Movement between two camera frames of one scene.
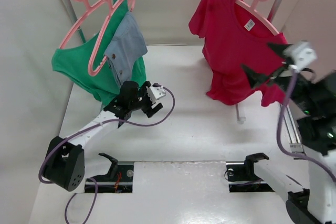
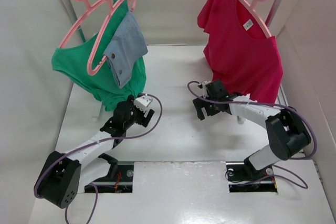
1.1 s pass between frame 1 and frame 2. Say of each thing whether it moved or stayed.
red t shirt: moved
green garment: stayed
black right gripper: moved
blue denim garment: stayed
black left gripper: moved
